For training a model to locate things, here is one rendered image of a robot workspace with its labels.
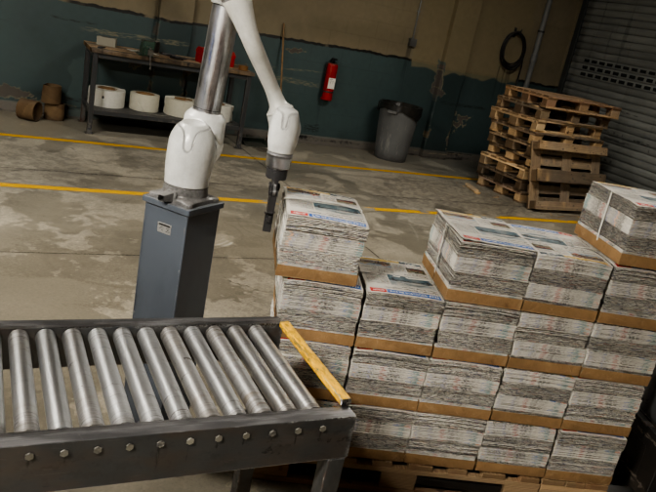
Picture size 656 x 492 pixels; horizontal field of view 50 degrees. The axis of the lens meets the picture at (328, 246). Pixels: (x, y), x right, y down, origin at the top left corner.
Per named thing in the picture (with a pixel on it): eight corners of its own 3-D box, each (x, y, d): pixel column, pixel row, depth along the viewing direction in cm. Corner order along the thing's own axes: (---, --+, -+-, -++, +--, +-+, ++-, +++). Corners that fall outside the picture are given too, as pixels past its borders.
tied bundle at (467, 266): (420, 264, 285) (433, 209, 278) (488, 273, 290) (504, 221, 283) (443, 301, 250) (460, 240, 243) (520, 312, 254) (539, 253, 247)
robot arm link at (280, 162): (292, 151, 251) (289, 167, 253) (266, 146, 249) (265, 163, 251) (293, 156, 242) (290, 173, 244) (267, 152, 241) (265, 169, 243)
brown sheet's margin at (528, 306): (490, 272, 290) (493, 263, 288) (556, 283, 293) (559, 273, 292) (520, 310, 254) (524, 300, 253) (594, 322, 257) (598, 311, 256)
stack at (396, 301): (248, 421, 303) (281, 241, 277) (503, 451, 320) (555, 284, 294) (246, 478, 266) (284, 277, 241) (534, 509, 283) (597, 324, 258)
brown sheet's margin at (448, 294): (421, 262, 285) (424, 252, 284) (488, 272, 289) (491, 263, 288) (444, 300, 249) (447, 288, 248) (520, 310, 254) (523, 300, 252)
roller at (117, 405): (102, 343, 193) (108, 327, 192) (134, 446, 153) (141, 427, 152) (84, 340, 190) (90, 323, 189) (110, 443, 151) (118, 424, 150)
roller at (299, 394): (256, 339, 213) (265, 325, 212) (318, 429, 174) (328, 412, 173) (242, 334, 210) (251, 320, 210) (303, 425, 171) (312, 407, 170)
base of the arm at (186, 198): (139, 196, 240) (141, 180, 238) (180, 187, 259) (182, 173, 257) (181, 211, 233) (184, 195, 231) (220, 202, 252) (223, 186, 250)
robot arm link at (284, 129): (295, 157, 241) (296, 150, 254) (303, 112, 236) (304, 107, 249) (264, 151, 240) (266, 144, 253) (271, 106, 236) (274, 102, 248)
